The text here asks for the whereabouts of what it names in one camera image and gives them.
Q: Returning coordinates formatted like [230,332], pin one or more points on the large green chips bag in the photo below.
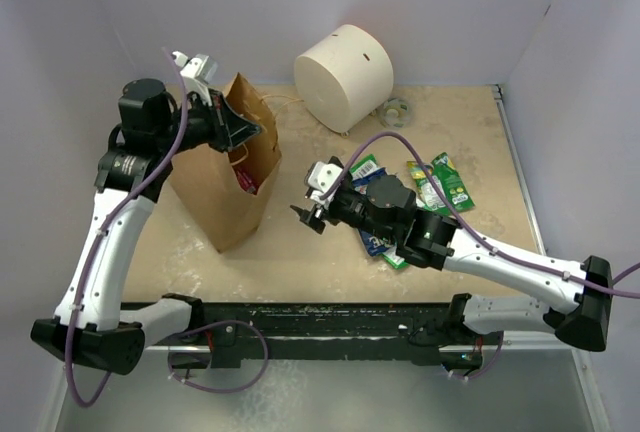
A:
[362,168]

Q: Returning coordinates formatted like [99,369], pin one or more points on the brown paper bag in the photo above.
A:
[205,182]

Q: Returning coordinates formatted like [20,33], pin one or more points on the blue salt vinegar chips bag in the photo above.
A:
[373,245]

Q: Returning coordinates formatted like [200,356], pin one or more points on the red snack packet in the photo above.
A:
[246,182]

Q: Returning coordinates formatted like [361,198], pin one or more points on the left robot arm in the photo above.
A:
[89,327]

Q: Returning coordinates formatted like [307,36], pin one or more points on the small yellow green snack packet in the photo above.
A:
[427,186]

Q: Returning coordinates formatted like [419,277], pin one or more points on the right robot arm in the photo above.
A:
[564,298]

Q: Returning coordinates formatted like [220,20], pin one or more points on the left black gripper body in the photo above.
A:
[205,122]

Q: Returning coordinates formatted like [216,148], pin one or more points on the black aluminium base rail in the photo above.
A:
[424,334]

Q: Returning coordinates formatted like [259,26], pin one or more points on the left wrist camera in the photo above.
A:
[196,72]

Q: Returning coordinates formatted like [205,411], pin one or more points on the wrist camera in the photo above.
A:
[317,188]
[196,72]

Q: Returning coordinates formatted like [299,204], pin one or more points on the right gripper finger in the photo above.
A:
[314,218]
[335,172]

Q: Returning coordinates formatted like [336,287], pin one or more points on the white cylindrical container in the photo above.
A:
[344,77]

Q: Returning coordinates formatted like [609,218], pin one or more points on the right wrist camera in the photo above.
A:
[317,188]

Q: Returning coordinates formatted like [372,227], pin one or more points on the clear tape roll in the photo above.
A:
[395,113]

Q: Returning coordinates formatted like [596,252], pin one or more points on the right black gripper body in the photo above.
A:
[350,208]

